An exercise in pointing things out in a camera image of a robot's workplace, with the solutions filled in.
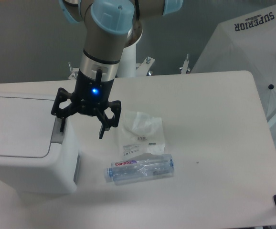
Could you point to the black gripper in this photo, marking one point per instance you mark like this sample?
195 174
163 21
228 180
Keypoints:
91 95

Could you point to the white trash can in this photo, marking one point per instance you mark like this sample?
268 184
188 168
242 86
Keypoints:
38 152

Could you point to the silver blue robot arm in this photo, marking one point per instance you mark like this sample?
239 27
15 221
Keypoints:
109 25

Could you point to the clear plastic packaging bag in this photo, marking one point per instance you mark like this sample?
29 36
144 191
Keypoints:
139 133

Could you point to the crushed clear plastic bottle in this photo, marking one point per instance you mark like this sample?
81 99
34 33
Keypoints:
140 168

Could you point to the white superior umbrella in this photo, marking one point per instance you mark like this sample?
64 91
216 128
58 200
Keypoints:
245 43

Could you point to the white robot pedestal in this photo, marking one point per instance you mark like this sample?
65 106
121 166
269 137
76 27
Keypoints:
127 64

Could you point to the white metal base frame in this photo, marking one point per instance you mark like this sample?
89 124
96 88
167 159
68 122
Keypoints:
142 69

